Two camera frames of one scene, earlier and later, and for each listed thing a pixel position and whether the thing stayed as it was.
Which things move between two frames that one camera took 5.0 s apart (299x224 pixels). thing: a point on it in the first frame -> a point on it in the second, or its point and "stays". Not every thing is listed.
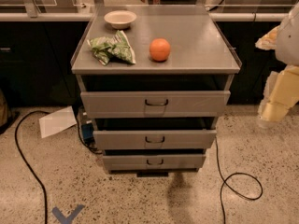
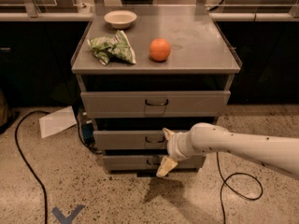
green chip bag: x=117 y=47 stays
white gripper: x=289 y=44 -> x=173 y=147
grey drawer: x=158 y=139 stays
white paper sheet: x=57 y=121 stays
